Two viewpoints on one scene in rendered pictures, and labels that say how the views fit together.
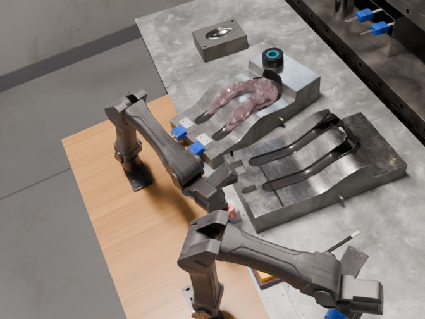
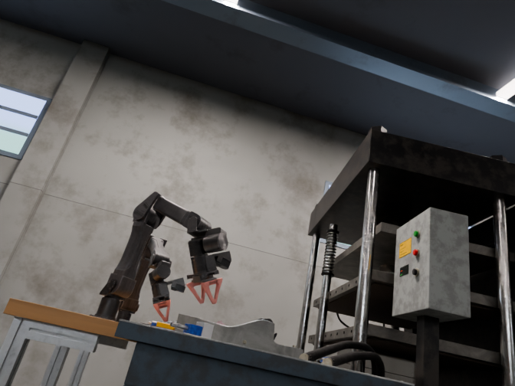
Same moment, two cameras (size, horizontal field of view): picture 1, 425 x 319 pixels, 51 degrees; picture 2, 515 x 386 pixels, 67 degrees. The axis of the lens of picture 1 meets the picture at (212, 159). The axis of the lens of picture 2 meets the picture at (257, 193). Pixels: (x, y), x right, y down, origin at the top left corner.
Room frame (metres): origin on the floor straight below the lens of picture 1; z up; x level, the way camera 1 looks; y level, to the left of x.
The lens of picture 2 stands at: (-0.83, -0.52, 0.76)
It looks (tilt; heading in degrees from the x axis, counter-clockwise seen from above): 24 degrees up; 9
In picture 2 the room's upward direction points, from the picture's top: 12 degrees clockwise
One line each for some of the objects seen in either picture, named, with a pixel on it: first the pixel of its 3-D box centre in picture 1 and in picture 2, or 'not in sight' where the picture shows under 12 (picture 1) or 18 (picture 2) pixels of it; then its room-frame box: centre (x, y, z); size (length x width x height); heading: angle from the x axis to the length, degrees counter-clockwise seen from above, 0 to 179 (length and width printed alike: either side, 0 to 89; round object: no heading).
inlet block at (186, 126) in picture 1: (176, 135); not in sight; (1.12, 0.11, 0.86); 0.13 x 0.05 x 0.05; 118
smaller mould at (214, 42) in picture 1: (219, 40); not in sight; (1.65, -0.14, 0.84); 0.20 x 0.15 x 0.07; 101
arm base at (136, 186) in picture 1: (131, 161); (123, 320); (1.05, 0.28, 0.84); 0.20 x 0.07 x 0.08; 17
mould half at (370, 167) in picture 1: (312, 161); (238, 335); (0.87, -0.31, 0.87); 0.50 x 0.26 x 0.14; 101
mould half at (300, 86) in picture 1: (244, 104); not in sight; (1.20, -0.16, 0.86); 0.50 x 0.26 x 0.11; 118
